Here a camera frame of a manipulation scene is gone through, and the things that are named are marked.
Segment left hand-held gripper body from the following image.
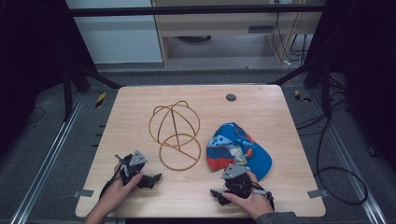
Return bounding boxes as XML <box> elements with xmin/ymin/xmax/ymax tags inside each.
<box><xmin>114</xmin><ymin>149</ymin><xmax>149</xmax><ymax>187</ymax></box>

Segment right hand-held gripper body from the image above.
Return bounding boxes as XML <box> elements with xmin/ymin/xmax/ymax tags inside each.
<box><xmin>220</xmin><ymin>163</ymin><xmax>254</xmax><ymax>200</ymax></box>

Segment person's right hand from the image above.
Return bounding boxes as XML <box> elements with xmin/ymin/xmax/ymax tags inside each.
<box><xmin>221</xmin><ymin>170</ymin><xmax>275</xmax><ymax>221</ymax></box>

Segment person's left hand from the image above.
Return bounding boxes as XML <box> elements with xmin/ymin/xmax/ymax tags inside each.
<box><xmin>98</xmin><ymin>161</ymin><xmax>144</xmax><ymax>217</ymax></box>

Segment blue and red cap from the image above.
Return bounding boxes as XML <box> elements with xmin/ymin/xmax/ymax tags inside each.
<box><xmin>205</xmin><ymin>121</ymin><xmax>274</xmax><ymax>182</ymax></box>

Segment grey tape piece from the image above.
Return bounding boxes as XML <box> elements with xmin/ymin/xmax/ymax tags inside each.
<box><xmin>72</xmin><ymin>189</ymin><xmax>95</xmax><ymax>199</ymax></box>
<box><xmin>306</xmin><ymin>189</ymin><xmax>330</xmax><ymax>200</ymax></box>

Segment yellow and black tape strip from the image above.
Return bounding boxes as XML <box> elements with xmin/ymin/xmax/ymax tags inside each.
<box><xmin>94</xmin><ymin>91</ymin><xmax>107</xmax><ymax>110</ymax></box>
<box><xmin>293</xmin><ymin>89</ymin><xmax>312</xmax><ymax>104</ymax></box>

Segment white cabinet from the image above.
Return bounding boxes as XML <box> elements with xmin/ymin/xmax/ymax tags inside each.
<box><xmin>64</xmin><ymin>0</ymin><xmax>164</xmax><ymax>65</ymax></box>

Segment black curtain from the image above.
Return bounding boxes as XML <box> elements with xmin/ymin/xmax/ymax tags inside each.
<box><xmin>303</xmin><ymin>0</ymin><xmax>396</xmax><ymax>174</ymax></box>
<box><xmin>0</xmin><ymin>0</ymin><xmax>97</xmax><ymax>157</ymax></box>

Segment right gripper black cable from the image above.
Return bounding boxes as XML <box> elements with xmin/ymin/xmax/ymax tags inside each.
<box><xmin>250</xmin><ymin>180</ymin><xmax>276</xmax><ymax>213</ymax></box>

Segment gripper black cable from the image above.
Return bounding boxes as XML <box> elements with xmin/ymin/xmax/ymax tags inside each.
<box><xmin>250</xmin><ymin>180</ymin><xmax>276</xmax><ymax>213</ymax></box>
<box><xmin>98</xmin><ymin>161</ymin><xmax>126</xmax><ymax>201</ymax></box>

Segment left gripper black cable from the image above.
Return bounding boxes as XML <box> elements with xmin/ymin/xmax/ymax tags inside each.
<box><xmin>98</xmin><ymin>161</ymin><xmax>126</xmax><ymax>201</ymax></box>

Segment gold wire hat stand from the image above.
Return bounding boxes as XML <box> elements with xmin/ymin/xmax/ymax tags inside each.
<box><xmin>148</xmin><ymin>99</ymin><xmax>203</xmax><ymax>173</ymax></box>

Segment black looped floor cable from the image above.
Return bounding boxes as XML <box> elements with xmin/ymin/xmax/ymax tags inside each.
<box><xmin>294</xmin><ymin>90</ymin><xmax>370</xmax><ymax>207</ymax></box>

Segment aluminium floor rail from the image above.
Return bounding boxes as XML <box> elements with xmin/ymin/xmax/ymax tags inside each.
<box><xmin>8</xmin><ymin>92</ymin><xmax>86</xmax><ymax>224</ymax></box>
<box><xmin>307</xmin><ymin>90</ymin><xmax>389</xmax><ymax>224</ymax></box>

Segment black metal frame stand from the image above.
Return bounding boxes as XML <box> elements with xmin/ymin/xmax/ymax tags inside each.
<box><xmin>61</xmin><ymin>60</ymin><xmax>125</xmax><ymax>123</ymax></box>
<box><xmin>266</xmin><ymin>59</ymin><xmax>332</xmax><ymax>119</ymax></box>

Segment black hanging desk cables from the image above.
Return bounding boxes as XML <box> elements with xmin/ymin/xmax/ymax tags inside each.
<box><xmin>271</xmin><ymin>11</ymin><xmax>310</xmax><ymax>67</ymax></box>

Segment black horizontal frame bar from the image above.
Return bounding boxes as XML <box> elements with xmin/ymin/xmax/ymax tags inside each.
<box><xmin>67</xmin><ymin>3</ymin><xmax>327</xmax><ymax>18</ymax></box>

